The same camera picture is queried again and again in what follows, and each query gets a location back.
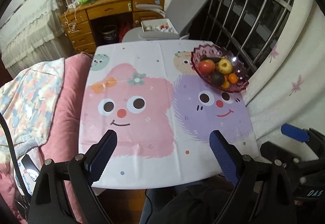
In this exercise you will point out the purple glass fruit bowl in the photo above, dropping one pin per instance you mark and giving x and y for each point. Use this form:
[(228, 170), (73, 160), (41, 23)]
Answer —
[(215, 51)]

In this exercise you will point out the pink quilt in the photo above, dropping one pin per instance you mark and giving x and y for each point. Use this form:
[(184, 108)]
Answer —
[(62, 144)]

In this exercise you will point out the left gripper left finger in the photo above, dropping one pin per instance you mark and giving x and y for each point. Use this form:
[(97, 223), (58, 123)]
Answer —
[(99, 155)]

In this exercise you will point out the wooden desk with drawers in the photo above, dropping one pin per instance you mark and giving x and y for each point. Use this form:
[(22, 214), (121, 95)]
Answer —
[(83, 24)]

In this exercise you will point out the white box on chair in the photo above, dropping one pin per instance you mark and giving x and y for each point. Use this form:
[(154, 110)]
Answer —
[(161, 25)]

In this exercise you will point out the pastel patchwork blanket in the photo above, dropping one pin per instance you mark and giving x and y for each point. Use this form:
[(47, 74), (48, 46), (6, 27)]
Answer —
[(28, 103)]

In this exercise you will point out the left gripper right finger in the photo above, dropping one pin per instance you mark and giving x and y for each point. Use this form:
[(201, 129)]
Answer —
[(227, 156)]

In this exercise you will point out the blackened banana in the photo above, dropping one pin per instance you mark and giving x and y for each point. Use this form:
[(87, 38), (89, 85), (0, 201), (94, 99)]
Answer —
[(214, 59)]

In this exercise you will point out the cartoon printed tablecloth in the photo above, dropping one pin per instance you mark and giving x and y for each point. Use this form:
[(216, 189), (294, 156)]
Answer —
[(163, 114)]

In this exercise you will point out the red apple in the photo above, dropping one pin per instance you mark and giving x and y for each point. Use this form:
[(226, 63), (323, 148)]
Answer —
[(206, 67)]

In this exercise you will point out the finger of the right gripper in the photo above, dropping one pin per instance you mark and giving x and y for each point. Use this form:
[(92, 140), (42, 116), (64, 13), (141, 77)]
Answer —
[(295, 133)]

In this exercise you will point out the dark avocado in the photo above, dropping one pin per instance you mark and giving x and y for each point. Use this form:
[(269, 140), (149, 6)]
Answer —
[(217, 79)]

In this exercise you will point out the small yellow citrus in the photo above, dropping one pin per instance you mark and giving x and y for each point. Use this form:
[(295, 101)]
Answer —
[(225, 85)]

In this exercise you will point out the white lace bed cover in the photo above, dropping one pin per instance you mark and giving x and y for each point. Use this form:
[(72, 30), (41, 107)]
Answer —
[(34, 33)]

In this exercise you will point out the brown speckled pear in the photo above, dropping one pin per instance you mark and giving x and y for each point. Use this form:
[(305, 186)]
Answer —
[(225, 66)]

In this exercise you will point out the dark bin under desk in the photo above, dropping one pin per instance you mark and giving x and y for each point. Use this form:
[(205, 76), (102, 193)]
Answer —
[(109, 32)]

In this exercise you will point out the metal window bars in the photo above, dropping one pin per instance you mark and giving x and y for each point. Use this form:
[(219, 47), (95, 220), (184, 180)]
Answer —
[(247, 28)]

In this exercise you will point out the grey office chair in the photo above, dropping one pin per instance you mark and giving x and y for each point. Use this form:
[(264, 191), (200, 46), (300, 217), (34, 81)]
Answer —
[(181, 13)]

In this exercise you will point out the large mandarin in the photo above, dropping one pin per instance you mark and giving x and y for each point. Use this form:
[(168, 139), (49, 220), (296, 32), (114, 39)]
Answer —
[(232, 78)]

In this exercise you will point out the white floral curtain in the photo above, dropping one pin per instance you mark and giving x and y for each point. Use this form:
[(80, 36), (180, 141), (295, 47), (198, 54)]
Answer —
[(289, 85)]

